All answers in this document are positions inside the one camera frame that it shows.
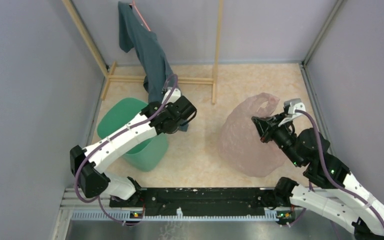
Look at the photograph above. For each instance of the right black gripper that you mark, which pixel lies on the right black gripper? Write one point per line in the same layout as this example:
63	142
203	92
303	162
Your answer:
264	130

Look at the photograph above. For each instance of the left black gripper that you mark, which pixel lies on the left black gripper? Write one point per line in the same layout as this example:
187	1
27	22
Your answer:
167	104

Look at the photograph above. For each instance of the pink plastic trash bag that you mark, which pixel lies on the pink plastic trash bag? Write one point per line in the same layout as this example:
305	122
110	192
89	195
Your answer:
239	142

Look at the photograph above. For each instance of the green plastic trash bin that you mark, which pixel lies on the green plastic trash bin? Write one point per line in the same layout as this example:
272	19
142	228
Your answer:
144	156

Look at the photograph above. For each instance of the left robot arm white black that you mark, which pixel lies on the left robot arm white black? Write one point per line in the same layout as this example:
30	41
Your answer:
88	164

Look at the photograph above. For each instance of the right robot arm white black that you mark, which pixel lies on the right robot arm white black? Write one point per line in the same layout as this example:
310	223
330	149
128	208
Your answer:
354	208

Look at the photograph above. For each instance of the dark teal hanging cloth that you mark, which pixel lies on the dark teal hanging cloth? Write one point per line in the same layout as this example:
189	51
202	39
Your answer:
133	36

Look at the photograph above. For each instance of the pink clothes hanger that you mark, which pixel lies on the pink clothes hanger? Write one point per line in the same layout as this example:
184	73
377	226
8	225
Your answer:
142	20

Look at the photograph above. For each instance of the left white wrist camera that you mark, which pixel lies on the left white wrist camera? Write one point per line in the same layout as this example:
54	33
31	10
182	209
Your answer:
171	95

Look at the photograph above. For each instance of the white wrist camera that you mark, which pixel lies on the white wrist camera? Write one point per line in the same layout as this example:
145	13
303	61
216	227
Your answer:
293	109
171	95

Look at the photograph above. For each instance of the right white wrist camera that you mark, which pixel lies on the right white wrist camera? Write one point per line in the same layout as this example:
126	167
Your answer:
293	109

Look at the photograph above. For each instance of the wooden clothes rack frame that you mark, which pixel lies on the wooden clothes rack frame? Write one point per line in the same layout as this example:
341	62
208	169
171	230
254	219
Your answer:
108	71

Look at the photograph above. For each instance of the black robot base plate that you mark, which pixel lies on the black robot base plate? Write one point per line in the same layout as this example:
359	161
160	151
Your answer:
206	202

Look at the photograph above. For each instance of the grey slotted cable duct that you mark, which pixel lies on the grey slotted cable duct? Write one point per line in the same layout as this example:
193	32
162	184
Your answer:
132	216

